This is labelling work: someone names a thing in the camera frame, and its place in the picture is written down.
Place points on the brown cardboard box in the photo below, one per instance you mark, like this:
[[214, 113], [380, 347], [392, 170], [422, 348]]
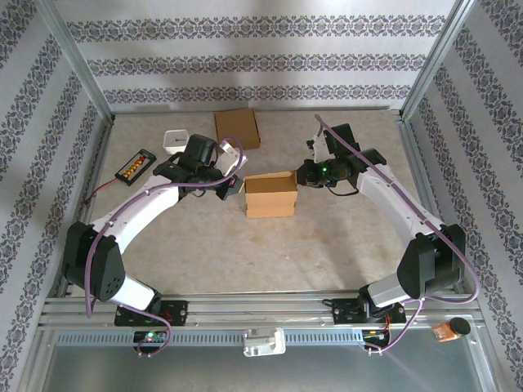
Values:
[[237, 126], [269, 196]]

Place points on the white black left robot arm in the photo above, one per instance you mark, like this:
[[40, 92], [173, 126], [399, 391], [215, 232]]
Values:
[[139, 208]]

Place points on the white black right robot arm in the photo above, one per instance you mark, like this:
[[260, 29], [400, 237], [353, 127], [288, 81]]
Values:
[[392, 196]]

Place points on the white square clock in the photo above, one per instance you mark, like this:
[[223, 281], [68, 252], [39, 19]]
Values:
[[175, 141]]

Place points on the black charger board yellow plugs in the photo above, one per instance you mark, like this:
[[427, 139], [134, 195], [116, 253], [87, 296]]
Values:
[[135, 165]]

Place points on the controller board with green light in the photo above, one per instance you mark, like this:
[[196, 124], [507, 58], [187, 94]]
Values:
[[149, 337]]

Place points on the orange bottle with black cap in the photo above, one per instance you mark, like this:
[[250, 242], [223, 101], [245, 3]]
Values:
[[451, 328]]

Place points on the grey metal sheet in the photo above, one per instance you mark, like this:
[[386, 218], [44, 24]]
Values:
[[261, 371]]

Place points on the aluminium wall foot rail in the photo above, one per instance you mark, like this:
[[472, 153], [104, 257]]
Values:
[[257, 110]]

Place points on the aluminium side rail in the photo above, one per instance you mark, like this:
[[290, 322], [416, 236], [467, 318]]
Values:
[[418, 163], [98, 161]]

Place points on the aluminium frame post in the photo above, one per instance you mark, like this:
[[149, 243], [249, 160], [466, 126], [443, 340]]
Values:
[[435, 61], [79, 61]]

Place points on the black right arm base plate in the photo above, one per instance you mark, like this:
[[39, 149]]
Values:
[[345, 312]]

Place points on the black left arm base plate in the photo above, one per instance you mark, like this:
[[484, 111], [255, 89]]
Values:
[[175, 312]]

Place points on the long aluminium base rail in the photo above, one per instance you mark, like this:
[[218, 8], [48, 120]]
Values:
[[261, 310]]

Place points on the white plastic bracket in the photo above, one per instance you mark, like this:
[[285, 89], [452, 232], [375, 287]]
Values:
[[263, 342]]

